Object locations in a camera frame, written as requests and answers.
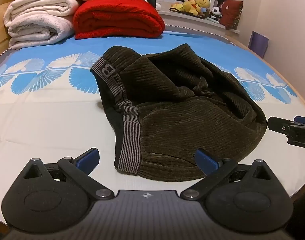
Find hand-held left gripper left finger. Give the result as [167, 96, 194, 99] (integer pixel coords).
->
[22, 148, 115, 201]

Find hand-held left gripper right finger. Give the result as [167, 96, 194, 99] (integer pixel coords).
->
[180, 149, 273, 202]

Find dark olive corduroy pants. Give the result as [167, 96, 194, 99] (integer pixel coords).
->
[90, 43, 268, 182]

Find blue white printed bed sheet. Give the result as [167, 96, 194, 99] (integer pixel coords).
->
[0, 27, 301, 232]

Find grey trimmed mattress pad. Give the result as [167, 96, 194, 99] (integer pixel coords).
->
[162, 22, 237, 47]

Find red dotted cushion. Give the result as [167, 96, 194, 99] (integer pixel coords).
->
[219, 0, 243, 30]

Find panda plush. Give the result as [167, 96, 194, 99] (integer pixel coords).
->
[210, 6, 223, 22]

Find grey-white folded blanket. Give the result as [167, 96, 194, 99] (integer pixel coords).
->
[7, 15, 76, 51]

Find red folded blanket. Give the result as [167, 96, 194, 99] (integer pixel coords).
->
[73, 0, 166, 40]

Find white windowsill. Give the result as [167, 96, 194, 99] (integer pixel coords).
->
[156, 8, 241, 33]

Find yellow bear plush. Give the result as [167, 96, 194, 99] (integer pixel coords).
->
[170, 0, 211, 17]

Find cream folded blanket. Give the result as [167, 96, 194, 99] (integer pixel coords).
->
[4, 0, 81, 28]

